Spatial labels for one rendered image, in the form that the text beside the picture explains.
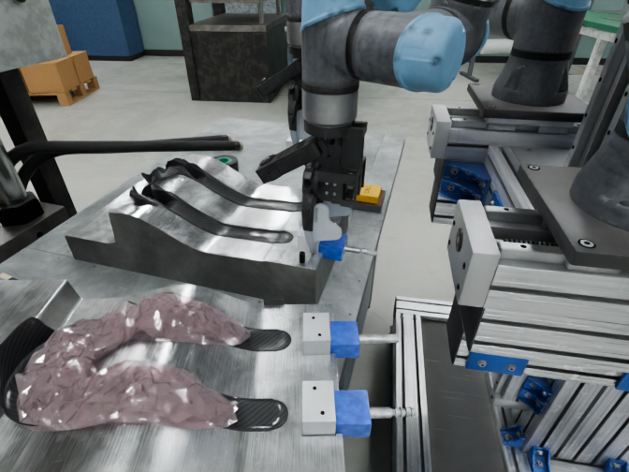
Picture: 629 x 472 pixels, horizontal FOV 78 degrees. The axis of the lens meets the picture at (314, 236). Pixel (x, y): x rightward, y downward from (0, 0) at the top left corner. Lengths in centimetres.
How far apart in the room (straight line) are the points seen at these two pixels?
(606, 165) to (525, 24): 49
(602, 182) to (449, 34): 25
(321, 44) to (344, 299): 41
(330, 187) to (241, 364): 27
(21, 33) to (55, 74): 400
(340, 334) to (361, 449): 92
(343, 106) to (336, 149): 7
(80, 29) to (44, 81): 270
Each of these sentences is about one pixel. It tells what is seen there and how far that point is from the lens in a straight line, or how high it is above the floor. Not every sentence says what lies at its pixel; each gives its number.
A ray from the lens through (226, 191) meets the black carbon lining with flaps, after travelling 83.
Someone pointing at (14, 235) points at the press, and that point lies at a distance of 109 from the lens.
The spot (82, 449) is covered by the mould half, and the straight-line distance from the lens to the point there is 49.
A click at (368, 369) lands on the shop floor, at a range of 159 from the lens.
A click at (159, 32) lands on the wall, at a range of 791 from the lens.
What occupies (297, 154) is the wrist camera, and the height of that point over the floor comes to 106.
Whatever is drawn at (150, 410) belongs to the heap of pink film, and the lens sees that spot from 46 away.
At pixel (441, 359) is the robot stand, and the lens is 141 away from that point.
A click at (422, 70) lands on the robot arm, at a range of 44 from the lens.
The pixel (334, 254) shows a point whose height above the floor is 89.
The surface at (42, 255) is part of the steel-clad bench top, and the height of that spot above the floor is 80.
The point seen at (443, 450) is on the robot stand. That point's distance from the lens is 124.
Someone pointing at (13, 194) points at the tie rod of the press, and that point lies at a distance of 111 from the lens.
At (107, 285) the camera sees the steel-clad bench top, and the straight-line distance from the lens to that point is 81.
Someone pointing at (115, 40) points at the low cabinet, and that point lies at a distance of 768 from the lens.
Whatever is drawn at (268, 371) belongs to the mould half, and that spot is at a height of 85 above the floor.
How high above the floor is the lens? 128
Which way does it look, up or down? 35 degrees down
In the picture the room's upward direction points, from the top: straight up
